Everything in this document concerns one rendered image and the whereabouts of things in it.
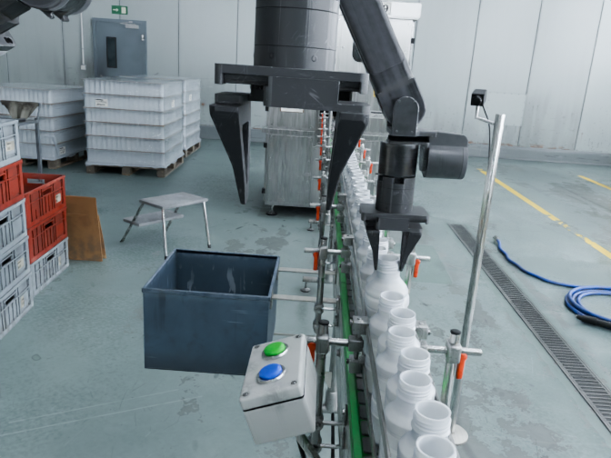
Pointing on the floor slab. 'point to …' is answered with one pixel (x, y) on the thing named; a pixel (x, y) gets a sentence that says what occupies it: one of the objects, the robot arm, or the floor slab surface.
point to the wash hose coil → (573, 295)
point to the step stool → (165, 213)
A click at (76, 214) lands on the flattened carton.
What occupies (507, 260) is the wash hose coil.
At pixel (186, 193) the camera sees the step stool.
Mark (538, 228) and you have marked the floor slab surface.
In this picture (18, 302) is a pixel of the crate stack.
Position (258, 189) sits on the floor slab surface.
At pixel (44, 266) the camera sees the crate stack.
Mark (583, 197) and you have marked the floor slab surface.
